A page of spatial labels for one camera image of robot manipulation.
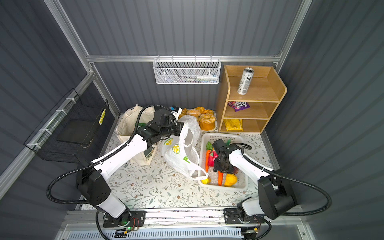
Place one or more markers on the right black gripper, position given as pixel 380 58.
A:
pixel 216 167

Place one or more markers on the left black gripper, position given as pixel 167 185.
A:
pixel 179 126

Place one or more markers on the white plastic produce basket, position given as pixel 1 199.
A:
pixel 242 183

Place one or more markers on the white lemon-print plastic bag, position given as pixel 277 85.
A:
pixel 180 151

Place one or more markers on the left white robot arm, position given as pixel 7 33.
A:
pixel 92 182

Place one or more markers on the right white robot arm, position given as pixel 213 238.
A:
pixel 275 194

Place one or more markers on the pink dragon fruit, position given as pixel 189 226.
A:
pixel 212 156

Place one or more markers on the yellow pear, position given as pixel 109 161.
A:
pixel 230 180

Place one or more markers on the yellow snack bag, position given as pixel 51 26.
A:
pixel 233 124

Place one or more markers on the purple snack packet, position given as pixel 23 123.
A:
pixel 239 106

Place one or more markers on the toothpaste tube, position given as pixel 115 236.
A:
pixel 201 78

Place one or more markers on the wooden shelf unit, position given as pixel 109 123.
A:
pixel 264 95

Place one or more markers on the right silver drink can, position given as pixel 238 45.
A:
pixel 245 81

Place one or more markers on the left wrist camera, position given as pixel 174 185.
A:
pixel 176 111

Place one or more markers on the white wire wall basket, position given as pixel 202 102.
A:
pixel 166 71

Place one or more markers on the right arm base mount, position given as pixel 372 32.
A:
pixel 235 216

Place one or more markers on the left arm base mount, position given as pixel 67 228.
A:
pixel 128 219

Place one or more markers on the black wire wall basket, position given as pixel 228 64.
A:
pixel 76 132

